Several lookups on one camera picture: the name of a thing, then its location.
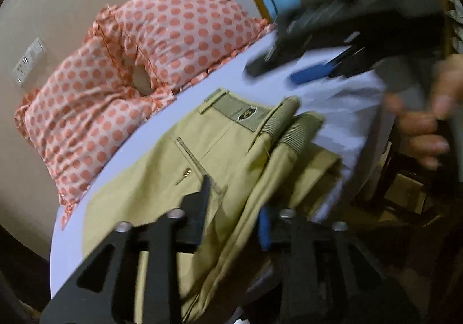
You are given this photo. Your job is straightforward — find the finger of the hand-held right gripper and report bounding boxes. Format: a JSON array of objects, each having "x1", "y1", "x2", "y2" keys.
[
  {"x1": 289, "y1": 45, "x2": 377, "y2": 85},
  {"x1": 244, "y1": 30, "x2": 362, "y2": 77}
]

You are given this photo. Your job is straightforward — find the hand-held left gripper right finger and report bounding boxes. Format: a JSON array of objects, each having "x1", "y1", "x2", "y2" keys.
[{"x1": 258, "y1": 206, "x2": 421, "y2": 324}]

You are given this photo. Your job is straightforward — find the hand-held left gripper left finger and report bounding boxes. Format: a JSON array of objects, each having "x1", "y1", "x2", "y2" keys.
[{"x1": 40, "y1": 174, "x2": 212, "y2": 324}]

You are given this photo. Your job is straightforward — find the khaki pants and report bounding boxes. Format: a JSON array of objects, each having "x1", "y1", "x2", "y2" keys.
[{"x1": 82, "y1": 88, "x2": 343, "y2": 324}]

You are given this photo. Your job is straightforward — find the person's right hand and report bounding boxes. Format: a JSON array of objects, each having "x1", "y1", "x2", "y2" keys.
[{"x1": 384, "y1": 54, "x2": 463, "y2": 170}]

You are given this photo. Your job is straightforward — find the white bed sheet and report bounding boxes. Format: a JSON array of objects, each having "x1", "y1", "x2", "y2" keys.
[{"x1": 50, "y1": 23, "x2": 396, "y2": 312}]

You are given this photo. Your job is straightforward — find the orange polka dot pillow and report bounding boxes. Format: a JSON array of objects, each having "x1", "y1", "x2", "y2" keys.
[
  {"x1": 89, "y1": 0, "x2": 271, "y2": 97},
  {"x1": 14, "y1": 35, "x2": 179, "y2": 230}
]

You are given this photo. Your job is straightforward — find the white wall switch panel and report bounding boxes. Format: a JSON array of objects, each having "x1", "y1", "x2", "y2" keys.
[{"x1": 12, "y1": 37, "x2": 47, "y2": 88}]

